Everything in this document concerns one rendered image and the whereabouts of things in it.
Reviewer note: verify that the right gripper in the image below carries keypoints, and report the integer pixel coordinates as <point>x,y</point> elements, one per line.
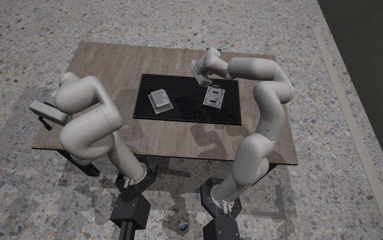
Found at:
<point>203,80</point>

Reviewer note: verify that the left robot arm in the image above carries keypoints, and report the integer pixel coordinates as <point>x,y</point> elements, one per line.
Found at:
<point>95,133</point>

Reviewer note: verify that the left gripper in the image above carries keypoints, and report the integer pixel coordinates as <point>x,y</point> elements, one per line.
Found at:
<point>44,110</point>

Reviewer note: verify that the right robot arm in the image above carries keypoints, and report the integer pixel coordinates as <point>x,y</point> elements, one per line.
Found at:
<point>250,162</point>

